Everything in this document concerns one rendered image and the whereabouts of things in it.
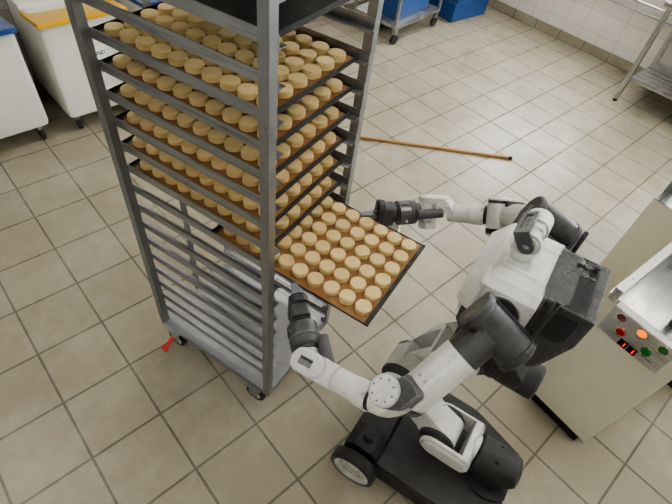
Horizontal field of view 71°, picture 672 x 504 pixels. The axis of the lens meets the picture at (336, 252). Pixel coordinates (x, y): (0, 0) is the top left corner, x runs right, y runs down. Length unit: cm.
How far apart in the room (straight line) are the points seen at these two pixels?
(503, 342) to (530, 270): 22
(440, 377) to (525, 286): 30
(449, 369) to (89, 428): 170
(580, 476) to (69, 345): 243
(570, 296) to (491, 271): 19
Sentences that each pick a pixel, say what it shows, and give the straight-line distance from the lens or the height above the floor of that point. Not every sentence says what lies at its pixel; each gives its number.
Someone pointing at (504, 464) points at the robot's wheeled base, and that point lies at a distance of 203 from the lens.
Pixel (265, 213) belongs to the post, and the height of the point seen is 123.
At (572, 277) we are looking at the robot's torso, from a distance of 128.
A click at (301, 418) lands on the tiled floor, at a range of 229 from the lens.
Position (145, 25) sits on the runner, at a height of 159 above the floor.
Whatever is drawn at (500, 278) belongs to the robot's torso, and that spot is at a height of 128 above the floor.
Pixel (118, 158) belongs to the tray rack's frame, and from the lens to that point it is 170.
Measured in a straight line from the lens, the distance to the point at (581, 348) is 221.
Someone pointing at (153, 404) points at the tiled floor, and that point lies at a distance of 237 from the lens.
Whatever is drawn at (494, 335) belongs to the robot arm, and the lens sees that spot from 110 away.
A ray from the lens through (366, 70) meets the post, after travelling 145.
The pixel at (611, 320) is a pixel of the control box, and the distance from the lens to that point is 202.
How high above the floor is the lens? 212
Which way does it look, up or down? 48 degrees down
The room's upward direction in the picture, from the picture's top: 9 degrees clockwise
